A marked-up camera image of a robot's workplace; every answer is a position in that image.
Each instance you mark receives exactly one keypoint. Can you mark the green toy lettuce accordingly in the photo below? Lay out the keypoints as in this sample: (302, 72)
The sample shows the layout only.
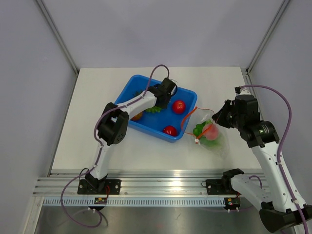
(197, 131)

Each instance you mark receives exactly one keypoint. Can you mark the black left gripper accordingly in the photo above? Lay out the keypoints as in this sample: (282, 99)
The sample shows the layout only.
(164, 106)

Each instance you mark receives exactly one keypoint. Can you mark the aluminium table rail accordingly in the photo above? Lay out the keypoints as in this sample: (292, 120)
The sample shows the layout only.
(134, 183)

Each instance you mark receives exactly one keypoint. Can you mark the green toy grapes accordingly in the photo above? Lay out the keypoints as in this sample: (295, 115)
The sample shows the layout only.
(153, 110)

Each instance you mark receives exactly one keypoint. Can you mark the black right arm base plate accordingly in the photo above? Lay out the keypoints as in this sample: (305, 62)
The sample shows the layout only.
(218, 187)

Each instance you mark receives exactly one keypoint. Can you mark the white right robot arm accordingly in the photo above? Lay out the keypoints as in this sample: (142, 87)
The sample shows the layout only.
(283, 207)

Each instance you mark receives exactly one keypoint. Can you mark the red toy apple top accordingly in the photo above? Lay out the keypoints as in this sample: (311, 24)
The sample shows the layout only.
(179, 107)

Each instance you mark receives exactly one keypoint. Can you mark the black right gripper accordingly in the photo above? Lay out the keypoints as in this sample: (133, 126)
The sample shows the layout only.
(219, 117)

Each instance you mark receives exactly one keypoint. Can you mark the clear zip bag orange zipper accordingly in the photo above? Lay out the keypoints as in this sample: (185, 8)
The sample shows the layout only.
(196, 116)

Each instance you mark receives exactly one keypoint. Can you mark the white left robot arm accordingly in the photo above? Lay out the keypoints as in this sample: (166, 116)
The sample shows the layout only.
(112, 126)

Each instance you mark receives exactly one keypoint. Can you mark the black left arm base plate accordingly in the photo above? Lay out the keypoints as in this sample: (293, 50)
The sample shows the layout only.
(108, 187)

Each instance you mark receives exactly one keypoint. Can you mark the pink toy peach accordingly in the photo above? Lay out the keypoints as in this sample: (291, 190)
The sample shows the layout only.
(210, 131)

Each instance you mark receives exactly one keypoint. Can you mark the blue plastic bin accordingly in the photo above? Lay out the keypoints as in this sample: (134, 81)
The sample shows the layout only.
(153, 123)

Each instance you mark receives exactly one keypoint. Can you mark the toy pineapple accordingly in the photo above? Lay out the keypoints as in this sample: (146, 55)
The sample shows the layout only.
(139, 115)

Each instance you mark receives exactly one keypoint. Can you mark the red toy apple bottom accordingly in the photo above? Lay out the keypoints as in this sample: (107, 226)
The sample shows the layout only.
(170, 130)

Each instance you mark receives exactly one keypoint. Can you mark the white slotted cable duct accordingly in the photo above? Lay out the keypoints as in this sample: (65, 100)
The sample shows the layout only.
(136, 201)

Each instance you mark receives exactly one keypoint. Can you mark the red toy apple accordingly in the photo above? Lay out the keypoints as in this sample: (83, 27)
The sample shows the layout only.
(170, 130)
(179, 107)

